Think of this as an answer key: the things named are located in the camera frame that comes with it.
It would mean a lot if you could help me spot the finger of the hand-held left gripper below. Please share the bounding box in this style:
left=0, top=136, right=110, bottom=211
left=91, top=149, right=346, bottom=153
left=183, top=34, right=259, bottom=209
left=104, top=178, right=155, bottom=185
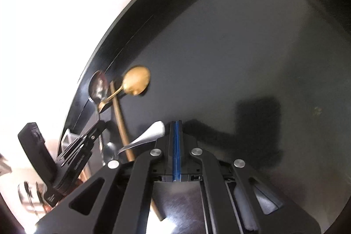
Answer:
left=56, top=120, right=106, bottom=169

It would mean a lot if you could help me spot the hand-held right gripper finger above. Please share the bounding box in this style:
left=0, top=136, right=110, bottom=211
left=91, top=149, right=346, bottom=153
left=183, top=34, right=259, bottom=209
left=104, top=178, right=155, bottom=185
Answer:
left=36, top=120, right=177, bottom=234
left=177, top=120, right=320, bottom=234

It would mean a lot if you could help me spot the silver spoon with flared handle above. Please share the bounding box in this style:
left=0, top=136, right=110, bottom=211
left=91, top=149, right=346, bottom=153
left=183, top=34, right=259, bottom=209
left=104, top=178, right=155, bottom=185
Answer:
left=102, top=121, right=168, bottom=166

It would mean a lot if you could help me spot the wooden spoon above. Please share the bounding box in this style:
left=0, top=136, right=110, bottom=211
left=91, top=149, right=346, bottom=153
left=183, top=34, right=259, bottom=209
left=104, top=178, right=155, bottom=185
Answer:
left=109, top=80, right=164, bottom=221

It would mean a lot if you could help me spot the silver metal spoon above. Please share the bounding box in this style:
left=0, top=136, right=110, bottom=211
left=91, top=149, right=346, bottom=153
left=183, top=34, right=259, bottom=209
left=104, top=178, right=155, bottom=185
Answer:
left=88, top=70, right=109, bottom=125

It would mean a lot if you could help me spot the gold metal spoon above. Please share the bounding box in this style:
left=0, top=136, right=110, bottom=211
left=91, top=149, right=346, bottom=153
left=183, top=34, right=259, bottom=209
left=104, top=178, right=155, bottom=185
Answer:
left=98, top=65, right=151, bottom=113

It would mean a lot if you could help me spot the black plastic container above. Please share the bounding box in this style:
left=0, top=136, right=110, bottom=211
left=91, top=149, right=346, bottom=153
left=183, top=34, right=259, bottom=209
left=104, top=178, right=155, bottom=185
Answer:
left=66, top=0, right=351, bottom=234

